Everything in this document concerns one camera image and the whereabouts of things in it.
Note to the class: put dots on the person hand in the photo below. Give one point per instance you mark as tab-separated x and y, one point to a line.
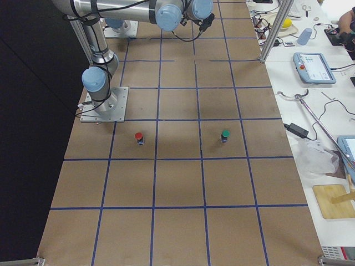
345	21

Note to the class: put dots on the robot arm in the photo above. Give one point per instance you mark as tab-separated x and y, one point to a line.
167	15
97	22

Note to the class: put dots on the green push button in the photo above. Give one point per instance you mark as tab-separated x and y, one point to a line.
225	135

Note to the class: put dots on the red push button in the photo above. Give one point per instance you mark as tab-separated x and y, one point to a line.
139	138

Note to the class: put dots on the blue plastic cup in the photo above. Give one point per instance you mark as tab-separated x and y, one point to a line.
304	37

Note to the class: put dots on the blue teach pendant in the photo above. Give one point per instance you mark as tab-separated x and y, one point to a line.
313	68
346	143

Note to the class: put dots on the yellow ball in tray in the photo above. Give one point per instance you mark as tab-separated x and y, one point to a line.
287	23

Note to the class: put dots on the metal rod with hook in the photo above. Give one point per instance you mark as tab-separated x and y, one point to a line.
301	99

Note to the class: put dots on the black power adapter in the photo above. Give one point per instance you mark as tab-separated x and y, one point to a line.
296	130

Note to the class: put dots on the clear plastic bag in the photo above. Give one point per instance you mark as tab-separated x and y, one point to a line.
314	158

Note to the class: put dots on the wooden cutting board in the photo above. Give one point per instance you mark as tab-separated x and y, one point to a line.
334	202

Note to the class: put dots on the aluminium frame post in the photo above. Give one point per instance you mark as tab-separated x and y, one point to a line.
282	14

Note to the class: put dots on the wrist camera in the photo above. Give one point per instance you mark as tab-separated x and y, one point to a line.
206	23

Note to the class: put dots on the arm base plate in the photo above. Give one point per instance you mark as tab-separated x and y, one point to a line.
113	109
128	30

